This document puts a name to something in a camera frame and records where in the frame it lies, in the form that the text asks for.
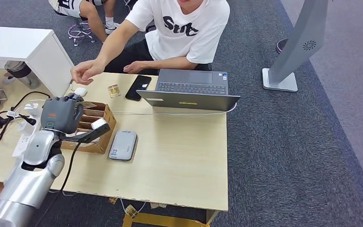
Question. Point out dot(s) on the person's right hand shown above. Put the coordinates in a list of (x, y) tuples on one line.
[(84, 71)]

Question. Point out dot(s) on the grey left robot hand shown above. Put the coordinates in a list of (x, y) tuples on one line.
[(61, 114)]

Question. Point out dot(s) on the person's left hand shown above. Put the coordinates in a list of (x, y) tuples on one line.
[(134, 67)]

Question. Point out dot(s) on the person's left forearm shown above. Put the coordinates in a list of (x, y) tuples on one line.
[(169, 63)]

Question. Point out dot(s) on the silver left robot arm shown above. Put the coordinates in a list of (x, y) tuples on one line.
[(28, 185)]

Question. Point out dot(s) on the person's right forearm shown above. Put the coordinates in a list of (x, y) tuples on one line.
[(115, 44)]

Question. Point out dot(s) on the person in white shirt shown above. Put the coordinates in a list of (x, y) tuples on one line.
[(181, 37)]

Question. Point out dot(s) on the person in white shorts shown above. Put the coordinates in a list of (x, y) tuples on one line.
[(68, 6)]

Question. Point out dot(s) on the grey card reader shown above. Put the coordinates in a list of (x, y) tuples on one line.
[(123, 145)]

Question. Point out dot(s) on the black smartphone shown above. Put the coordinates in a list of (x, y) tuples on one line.
[(137, 87)]

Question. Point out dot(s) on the white earbuds case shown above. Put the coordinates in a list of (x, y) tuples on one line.
[(80, 91)]

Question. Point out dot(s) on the white charger block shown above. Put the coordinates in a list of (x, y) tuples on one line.
[(32, 109)]

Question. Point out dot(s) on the small gold trinket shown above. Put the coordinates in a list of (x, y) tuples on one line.
[(114, 91)]

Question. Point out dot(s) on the black plug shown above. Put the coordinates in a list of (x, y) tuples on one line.
[(28, 120)]

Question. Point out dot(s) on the purple swivel chair base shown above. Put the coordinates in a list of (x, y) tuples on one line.
[(80, 31)]

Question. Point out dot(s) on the white power strip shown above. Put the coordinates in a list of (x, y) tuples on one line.
[(21, 144)]

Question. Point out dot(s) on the cardboard compartment organizer box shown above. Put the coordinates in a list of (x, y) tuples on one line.
[(100, 146)]

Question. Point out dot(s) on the grey laptop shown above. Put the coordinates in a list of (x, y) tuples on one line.
[(191, 78)]

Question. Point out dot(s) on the grey insulated bottle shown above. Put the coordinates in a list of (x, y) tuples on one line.
[(20, 70)]

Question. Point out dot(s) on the white cabinet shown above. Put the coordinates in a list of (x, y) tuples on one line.
[(12, 42)]

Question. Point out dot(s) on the round dark stand base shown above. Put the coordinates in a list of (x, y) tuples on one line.
[(280, 47)]

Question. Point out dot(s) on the grey kiosk stand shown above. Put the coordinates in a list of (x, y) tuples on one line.
[(300, 40)]

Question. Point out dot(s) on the yellow metal base frame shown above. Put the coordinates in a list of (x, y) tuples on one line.
[(162, 221)]

